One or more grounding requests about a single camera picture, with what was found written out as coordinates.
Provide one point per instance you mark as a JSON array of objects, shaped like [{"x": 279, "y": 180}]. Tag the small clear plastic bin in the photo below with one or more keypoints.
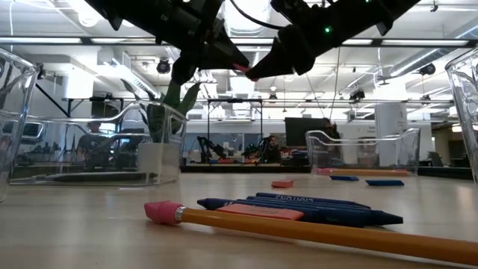
[
  {"x": 37, "y": 157},
  {"x": 373, "y": 153}
]

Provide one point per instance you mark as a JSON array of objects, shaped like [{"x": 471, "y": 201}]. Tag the pink eraser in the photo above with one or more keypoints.
[
  {"x": 261, "y": 212},
  {"x": 282, "y": 184},
  {"x": 242, "y": 67}
]

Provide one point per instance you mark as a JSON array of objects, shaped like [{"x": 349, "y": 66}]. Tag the black ceiling camera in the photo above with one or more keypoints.
[
  {"x": 427, "y": 69},
  {"x": 163, "y": 66},
  {"x": 357, "y": 95}
]

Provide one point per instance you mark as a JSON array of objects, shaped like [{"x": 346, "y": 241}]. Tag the orange pencil with pink eraser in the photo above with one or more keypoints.
[
  {"x": 298, "y": 233},
  {"x": 396, "y": 172}
]

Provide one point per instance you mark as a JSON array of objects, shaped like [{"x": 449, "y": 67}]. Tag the green succulent plant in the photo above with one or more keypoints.
[{"x": 175, "y": 101}]

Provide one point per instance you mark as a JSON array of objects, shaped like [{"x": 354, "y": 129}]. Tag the black background frame rig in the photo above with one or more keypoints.
[{"x": 235, "y": 100}]

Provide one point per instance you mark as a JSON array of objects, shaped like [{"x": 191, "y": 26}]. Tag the person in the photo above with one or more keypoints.
[
  {"x": 331, "y": 130},
  {"x": 272, "y": 151},
  {"x": 93, "y": 145}
]

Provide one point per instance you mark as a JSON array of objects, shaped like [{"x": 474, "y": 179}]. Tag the blue crayon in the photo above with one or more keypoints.
[
  {"x": 354, "y": 220},
  {"x": 317, "y": 203},
  {"x": 325, "y": 208},
  {"x": 298, "y": 197}
]

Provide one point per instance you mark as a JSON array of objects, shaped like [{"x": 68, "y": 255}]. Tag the silver ventilation duct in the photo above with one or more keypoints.
[{"x": 244, "y": 89}]

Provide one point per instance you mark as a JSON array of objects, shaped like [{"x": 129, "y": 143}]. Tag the large clear plastic bin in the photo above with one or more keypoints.
[
  {"x": 15, "y": 112},
  {"x": 467, "y": 130}
]

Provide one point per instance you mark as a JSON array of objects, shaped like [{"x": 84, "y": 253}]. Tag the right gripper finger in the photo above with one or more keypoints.
[{"x": 280, "y": 60}]

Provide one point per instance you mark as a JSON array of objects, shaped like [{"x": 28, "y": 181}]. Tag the black monitor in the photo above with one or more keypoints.
[{"x": 304, "y": 130}]

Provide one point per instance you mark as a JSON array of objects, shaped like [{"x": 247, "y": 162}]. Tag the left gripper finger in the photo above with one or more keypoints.
[{"x": 224, "y": 56}]

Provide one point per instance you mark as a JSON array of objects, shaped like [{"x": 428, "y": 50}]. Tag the white plant pot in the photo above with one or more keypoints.
[{"x": 160, "y": 160}]

